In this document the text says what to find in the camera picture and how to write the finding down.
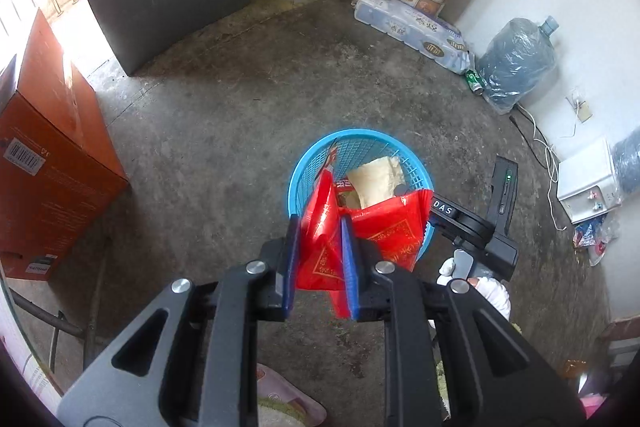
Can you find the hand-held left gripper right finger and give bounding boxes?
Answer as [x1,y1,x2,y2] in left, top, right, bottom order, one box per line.
[340,214,586,425]

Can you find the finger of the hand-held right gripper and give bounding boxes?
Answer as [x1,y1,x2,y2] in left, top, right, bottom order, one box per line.
[429,193,489,241]

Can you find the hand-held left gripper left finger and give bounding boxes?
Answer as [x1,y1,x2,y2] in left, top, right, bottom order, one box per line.
[57,216,301,425]

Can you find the red plastic bag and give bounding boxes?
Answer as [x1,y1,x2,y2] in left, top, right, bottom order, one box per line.
[295,169,435,320]

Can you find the blue plastic waste basket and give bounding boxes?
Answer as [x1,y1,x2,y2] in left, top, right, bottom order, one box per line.
[287,128,435,268]

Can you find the person's right hand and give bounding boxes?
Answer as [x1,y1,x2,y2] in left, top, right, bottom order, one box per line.
[436,258,512,323]

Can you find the beige paper packet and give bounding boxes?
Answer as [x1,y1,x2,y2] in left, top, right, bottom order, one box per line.
[346,156,407,210]

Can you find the red printed wrapper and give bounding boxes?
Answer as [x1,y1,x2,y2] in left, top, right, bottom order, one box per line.
[327,147,362,210]

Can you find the white appliance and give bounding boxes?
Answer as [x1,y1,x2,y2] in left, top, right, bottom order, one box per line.
[556,138,624,225]

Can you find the crumpled plastic wrappers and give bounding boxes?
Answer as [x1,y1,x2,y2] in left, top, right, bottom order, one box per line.
[572,214,621,267]

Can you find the green drink can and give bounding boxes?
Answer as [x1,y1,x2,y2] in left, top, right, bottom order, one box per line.
[465,69,487,96]

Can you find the water jug in plastic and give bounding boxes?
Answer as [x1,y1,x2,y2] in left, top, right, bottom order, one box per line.
[475,16,560,115]

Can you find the toilet paper pack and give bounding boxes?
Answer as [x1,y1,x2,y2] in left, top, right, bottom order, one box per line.
[354,0,476,75]

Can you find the orange cardboard box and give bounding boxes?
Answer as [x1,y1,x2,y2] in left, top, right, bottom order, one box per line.
[0,7,132,280]

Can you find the white cable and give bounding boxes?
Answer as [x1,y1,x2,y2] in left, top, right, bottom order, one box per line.
[510,102,576,232]

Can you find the wall socket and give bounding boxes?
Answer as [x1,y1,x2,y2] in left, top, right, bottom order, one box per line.
[566,88,594,124]

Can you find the dark metal frame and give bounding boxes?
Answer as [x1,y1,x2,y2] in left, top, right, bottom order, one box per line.
[9,247,108,368]

